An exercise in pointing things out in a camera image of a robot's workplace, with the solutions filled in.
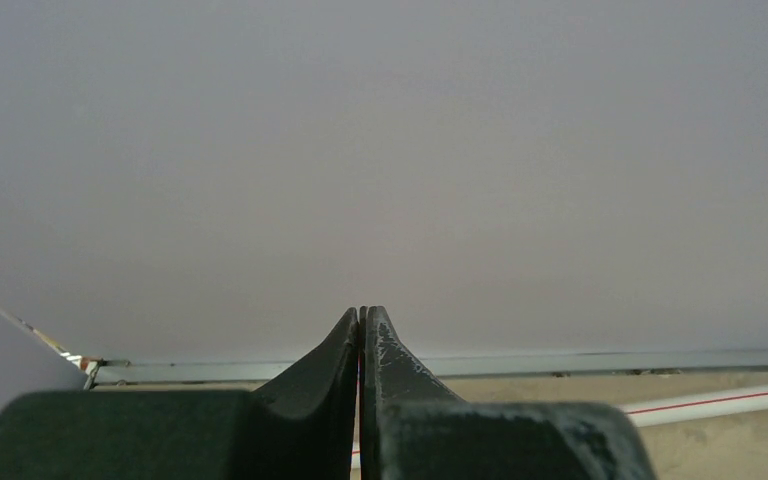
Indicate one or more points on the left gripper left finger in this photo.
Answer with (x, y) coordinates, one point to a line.
(299, 425)

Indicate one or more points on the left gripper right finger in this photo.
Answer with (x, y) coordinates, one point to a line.
(412, 426)

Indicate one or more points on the aluminium table frame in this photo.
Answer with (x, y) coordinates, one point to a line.
(123, 372)

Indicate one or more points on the white PVC pipe frame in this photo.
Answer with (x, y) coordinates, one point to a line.
(694, 425)

